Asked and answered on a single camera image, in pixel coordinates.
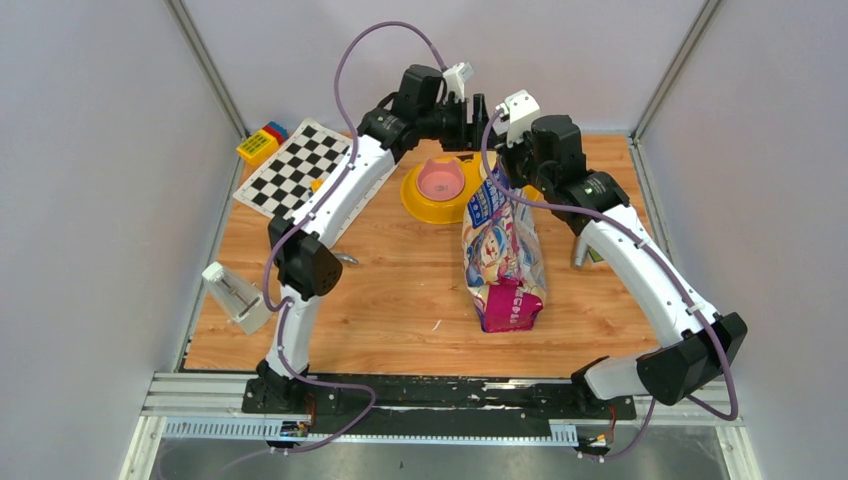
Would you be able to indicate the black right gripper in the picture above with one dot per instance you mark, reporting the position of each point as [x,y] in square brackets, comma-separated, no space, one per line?
[506,154]

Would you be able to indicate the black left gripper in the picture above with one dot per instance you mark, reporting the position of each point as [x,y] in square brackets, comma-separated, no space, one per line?
[469,136]

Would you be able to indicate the colourful pet food bag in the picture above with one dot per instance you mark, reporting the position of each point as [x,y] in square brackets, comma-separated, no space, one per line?
[503,265]

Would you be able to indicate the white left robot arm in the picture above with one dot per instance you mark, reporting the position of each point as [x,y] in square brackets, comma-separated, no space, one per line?
[429,104]

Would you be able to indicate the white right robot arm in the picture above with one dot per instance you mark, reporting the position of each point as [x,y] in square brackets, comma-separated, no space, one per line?
[696,342]

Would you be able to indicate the pink cat-shaped bowl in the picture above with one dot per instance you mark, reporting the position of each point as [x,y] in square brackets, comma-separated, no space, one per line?
[440,180]

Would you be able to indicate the yellow double bowl tray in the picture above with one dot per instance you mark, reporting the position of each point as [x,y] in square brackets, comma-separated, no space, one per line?
[430,205]

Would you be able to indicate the silver microphone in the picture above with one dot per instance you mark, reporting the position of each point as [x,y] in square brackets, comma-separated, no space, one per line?
[580,252]

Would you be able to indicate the green blue toy block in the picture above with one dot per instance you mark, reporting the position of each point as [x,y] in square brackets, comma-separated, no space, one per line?
[595,256]

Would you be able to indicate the black white checkerboard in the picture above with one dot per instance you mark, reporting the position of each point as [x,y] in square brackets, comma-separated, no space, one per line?
[281,185]

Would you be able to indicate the silver metal hook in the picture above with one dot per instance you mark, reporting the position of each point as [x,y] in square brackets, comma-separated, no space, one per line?
[347,258]

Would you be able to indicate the yellow red blue toy block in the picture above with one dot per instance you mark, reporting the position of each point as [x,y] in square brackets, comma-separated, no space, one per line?
[260,145]

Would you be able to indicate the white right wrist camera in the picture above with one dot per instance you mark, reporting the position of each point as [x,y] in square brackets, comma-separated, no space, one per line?
[518,111]

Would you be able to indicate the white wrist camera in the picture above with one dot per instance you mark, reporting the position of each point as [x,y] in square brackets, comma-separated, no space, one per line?
[455,79]
[518,111]

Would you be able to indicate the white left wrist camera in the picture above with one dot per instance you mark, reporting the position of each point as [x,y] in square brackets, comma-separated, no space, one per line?
[455,79]

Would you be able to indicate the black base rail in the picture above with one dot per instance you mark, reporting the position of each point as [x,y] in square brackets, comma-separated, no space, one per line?
[432,407]

